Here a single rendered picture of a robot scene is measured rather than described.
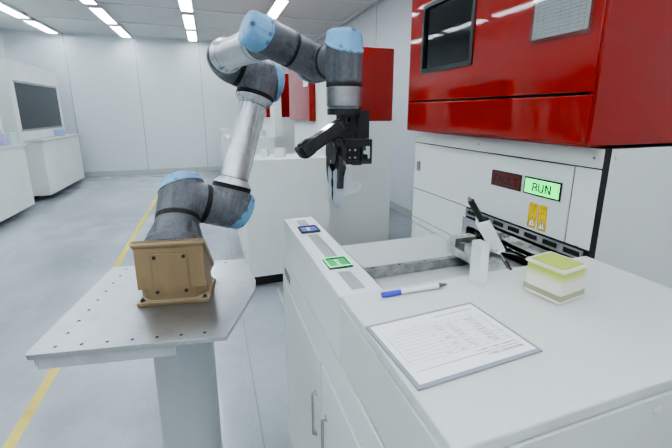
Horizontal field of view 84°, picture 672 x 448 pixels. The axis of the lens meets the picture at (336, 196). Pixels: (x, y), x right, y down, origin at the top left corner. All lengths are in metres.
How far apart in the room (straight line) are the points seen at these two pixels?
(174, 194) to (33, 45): 8.29
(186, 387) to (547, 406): 0.89
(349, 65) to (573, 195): 0.64
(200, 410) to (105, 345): 0.38
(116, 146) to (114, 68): 1.54
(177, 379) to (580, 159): 1.15
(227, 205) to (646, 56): 1.08
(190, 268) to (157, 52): 7.96
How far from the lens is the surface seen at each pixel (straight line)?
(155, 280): 1.05
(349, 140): 0.77
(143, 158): 8.87
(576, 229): 1.09
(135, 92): 8.83
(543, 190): 1.13
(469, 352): 0.60
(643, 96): 1.11
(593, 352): 0.68
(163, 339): 0.94
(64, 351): 1.00
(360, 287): 0.77
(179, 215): 1.05
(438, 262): 1.22
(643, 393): 0.65
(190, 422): 1.24
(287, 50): 0.82
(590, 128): 0.99
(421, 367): 0.56
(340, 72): 0.77
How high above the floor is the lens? 1.30
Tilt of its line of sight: 13 degrees down
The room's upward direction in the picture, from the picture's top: straight up
